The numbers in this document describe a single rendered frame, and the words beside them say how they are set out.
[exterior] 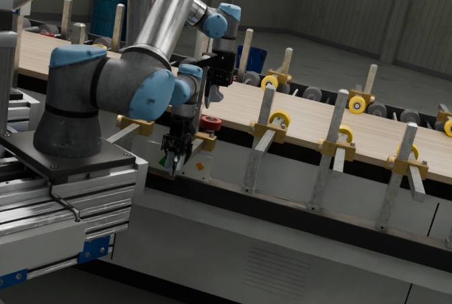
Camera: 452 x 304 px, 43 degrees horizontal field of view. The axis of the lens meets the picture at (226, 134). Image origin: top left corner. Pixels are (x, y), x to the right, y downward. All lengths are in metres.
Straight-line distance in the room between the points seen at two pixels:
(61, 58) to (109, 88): 0.12
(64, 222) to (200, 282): 1.47
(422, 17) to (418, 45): 0.58
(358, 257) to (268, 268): 0.45
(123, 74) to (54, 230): 0.34
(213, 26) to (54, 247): 0.86
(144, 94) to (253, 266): 1.45
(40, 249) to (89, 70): 0.37
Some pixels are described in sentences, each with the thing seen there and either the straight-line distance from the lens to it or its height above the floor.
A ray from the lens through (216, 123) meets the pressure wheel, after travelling 2.19.
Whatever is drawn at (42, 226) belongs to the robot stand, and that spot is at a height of 0.95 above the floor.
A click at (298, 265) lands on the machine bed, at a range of 2.47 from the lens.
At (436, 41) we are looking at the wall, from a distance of 12.60.
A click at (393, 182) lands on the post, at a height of 0.88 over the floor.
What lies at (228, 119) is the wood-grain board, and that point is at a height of 0.90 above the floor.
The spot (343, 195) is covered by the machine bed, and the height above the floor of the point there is 0.71.
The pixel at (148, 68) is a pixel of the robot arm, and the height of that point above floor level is 1.26.
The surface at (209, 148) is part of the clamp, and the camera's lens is 2.11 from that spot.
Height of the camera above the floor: 1.51
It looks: 17 degrees down
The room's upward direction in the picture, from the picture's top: 12 degrees clockwise
